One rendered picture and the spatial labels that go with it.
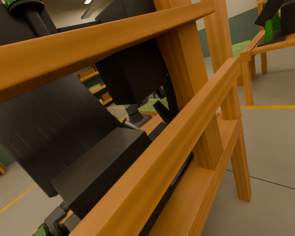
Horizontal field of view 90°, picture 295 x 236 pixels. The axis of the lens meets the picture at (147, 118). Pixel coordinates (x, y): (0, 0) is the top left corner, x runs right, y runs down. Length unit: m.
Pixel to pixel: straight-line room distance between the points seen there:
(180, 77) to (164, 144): 0.28
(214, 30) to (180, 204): 0.85
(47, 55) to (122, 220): 0.28
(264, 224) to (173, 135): 1.38
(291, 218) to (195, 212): 1.12
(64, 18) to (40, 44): 6.99
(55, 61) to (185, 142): 0.33
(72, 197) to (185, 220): 0.43
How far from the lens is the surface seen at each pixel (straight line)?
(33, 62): 0.22
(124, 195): 0.30
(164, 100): 1.60
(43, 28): 0.32
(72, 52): 0.24
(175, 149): 0.38
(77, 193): 0.45
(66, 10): 7.38
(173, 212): 0.72
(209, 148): 0.70
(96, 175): 0.45
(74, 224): 0.94
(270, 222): 1.68
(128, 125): 0.75
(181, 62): 0.53
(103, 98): 6.37
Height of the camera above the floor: 1.48
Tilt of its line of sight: 24 degrees down
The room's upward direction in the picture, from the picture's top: 24 degrees counter-clockwise
